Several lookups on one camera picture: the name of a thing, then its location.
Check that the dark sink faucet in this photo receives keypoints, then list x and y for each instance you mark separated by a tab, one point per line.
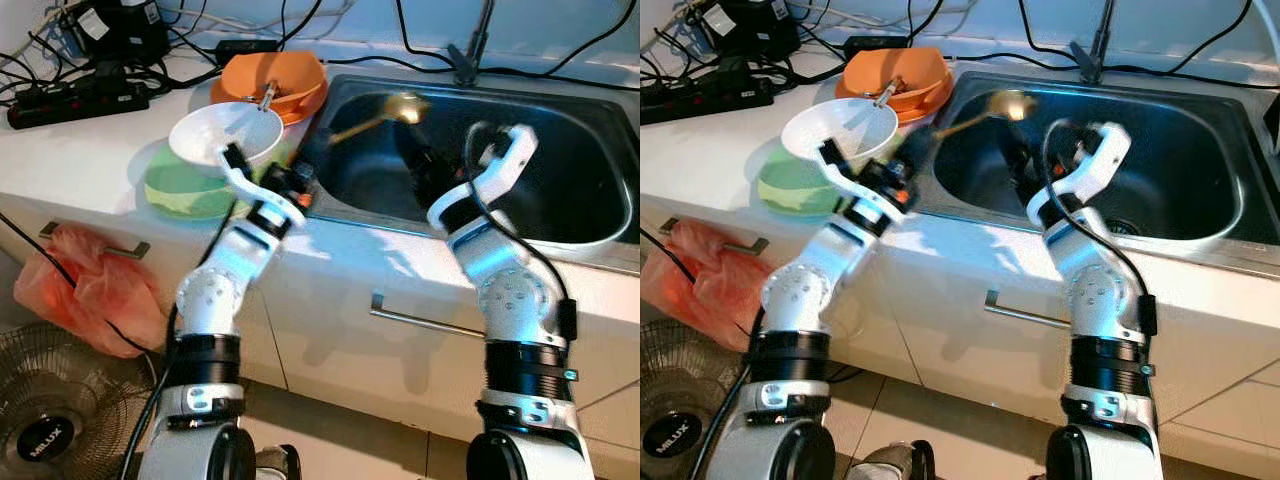
470	60
1093	60

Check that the white kitchen cabinet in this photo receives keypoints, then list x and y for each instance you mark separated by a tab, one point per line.
330	350
950	350

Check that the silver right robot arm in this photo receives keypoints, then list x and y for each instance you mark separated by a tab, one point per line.
510	300
1095	300

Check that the green plate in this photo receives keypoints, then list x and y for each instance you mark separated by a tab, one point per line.
180	195
790	190

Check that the stainless steel sink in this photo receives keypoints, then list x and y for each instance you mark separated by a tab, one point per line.
1190	170
560	190

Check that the brown metal-tipped chopstick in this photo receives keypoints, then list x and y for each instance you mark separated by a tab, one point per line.
885	93
267	97

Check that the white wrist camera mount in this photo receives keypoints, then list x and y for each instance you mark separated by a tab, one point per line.
1110	150
850	185
515	155
245	185

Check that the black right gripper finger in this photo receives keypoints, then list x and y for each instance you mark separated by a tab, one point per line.
1029	132
408	143
425	138
1011	138

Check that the black power strip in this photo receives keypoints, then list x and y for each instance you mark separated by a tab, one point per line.
700	100
70	105

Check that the small black power adapter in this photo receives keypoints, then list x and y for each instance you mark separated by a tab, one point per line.
875	47
245	50

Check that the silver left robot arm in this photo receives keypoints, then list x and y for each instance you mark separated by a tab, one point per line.
215	290
810	290

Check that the orange plate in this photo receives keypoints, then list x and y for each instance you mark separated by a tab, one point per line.
300	113
925	106

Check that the large black power adapter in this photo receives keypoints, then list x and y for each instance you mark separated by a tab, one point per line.
745	35
120	40

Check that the orange bowl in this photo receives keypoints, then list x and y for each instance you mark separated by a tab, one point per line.
290	72
905	68

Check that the red plastic bag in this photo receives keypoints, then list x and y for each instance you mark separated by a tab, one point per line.
710	290
90	300

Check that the white bowl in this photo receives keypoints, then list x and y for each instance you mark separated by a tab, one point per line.
815	130
200	135

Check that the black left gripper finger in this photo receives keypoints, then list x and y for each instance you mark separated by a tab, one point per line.
300	162
918	148
833	154
237	157

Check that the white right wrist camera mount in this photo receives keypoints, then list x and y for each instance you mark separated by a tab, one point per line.
1110	150
515	155

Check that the grey robot left foot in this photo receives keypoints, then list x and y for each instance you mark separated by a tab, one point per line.
278	465
895	465

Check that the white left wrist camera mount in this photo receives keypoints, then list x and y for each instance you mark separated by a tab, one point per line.
850	185
245	185

